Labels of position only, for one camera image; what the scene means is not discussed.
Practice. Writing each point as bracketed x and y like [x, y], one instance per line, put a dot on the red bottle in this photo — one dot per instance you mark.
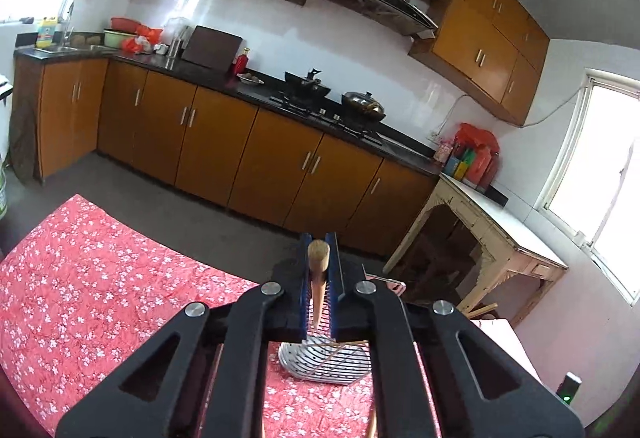
[241, 63]

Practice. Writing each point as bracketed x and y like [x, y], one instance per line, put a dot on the worn wooden side table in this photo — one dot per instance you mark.
[500, 223]

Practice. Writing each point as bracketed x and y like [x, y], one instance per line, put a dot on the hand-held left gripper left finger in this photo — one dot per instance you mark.
[305, 288]

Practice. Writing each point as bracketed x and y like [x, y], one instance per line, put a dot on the black kitchen countertop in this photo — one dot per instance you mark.
[210, 73]

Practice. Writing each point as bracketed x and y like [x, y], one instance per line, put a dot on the clear plastic container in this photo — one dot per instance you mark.
[177, 38]

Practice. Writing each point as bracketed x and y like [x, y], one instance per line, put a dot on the red floral tablecloth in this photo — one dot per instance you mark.
[100, 293]

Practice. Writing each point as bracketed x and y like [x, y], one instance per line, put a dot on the dark hanging cloth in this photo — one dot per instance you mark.
[22, 138]

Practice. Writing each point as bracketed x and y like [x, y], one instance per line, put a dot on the white-framed side window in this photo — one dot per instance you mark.
[600, 158]

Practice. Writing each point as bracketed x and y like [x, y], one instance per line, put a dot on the colourful bottles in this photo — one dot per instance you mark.
[462, 165]

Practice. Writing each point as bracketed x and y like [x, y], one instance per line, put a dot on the large red plastic bag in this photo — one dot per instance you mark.
[477, 140]

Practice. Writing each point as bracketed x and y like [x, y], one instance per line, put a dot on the metal faucet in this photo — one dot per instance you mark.
[68, 25]

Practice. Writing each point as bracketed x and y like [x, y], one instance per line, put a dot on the small plate with food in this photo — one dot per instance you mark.
[250, 78]

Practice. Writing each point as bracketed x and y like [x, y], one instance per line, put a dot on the red basin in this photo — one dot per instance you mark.
[125, 23]

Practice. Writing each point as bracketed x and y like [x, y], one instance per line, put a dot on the wooden base cabinets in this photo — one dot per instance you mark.
[225, 148]

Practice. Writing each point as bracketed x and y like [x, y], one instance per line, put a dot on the steel sink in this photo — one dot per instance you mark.
[75, 49]

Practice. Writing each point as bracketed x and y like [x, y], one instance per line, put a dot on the yellow detergent bottle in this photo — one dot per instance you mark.
[47, 32]

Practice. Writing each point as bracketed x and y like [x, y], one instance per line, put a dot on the dark brown cutting board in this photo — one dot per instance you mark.
[212, 47]

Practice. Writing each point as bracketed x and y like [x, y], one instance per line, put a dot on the black gas stove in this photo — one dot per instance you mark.
[320, 113]

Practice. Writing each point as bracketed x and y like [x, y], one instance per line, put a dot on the black wok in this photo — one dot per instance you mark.
[306, 88]

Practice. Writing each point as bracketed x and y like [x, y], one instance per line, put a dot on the lidded dark pan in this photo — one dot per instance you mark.
[364, 105]

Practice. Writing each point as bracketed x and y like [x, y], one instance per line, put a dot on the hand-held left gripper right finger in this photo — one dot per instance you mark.
[332, 288]

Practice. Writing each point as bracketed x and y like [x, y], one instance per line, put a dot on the green basin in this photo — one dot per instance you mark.
[116, 39]

